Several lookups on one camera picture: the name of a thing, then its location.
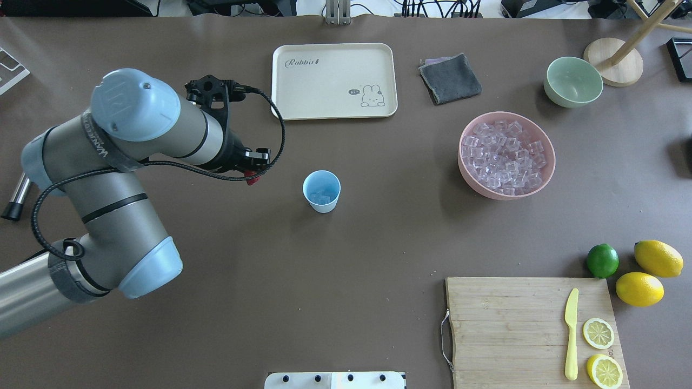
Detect clear ice cubes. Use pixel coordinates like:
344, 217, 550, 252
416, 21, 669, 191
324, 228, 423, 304
308, 189, 335, 206

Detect mint green bowl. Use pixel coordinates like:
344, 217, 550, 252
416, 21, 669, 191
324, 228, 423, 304
543, 57, 604, 108

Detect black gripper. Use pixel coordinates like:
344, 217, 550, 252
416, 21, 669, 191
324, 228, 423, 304
218, 130, 270, 180

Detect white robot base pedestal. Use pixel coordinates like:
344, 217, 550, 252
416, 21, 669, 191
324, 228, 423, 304
264, 370, 407, 388

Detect wooden cutting board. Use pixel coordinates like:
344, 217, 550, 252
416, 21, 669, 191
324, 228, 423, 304
443, 277, 617, 388

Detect red strawberry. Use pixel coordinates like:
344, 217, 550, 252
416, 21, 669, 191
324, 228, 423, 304
245, 171, 261, 186

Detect lemon half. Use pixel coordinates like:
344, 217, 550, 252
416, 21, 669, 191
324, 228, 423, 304
582, 318, 615, 350
586, 354, 624, 388

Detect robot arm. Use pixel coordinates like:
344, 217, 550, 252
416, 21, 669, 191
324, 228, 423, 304
1, 68, 277, 338

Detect lemon half upper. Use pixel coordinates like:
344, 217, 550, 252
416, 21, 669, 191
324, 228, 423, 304
582, 318, 615, 350

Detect whole yellow lemon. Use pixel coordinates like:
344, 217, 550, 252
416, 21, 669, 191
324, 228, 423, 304
634, 240, 684, 278
615, 272, 665, 307

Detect lemon half lower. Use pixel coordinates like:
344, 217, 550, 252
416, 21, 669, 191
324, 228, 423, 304
586, 354, 624, 388

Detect cream rabbit tray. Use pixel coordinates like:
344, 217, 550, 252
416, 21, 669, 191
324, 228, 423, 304
270, 43, 398, 120

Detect wooden glass drying stand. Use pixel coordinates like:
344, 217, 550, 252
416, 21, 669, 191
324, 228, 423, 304
583, 1, 690, 87

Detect green lime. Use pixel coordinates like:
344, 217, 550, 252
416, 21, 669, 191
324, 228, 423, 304
586, 243, 620, 279

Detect grey folded cloth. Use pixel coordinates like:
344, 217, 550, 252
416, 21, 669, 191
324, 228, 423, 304
418, 52, 483, 104

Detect yellow plastic knife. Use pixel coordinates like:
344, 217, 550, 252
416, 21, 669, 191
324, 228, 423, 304
564, 288, 579, 381

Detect light blue plastic cup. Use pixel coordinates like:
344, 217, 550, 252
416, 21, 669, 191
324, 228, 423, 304
302, 170, 342, 213

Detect pink bowl of ice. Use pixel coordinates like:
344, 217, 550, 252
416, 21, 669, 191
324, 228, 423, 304
457, 111, 556, 201

